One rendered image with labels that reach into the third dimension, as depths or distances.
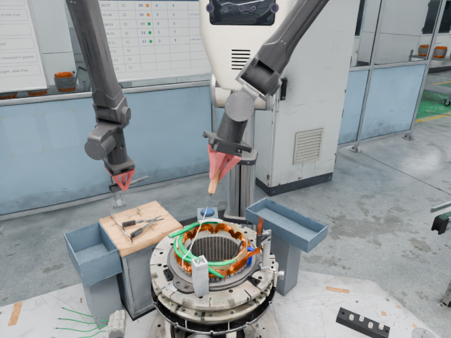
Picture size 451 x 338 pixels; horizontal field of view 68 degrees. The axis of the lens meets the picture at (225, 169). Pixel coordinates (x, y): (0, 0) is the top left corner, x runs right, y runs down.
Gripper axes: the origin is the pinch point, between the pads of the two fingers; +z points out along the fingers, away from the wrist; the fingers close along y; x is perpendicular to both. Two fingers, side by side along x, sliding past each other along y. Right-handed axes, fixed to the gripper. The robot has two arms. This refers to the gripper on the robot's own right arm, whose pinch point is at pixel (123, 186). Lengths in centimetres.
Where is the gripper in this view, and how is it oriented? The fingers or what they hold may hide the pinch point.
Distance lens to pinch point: 107.2
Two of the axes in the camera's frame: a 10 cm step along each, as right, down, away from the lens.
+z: 0.0, 8.6, 5.1
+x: 8.1, -3.0, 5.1
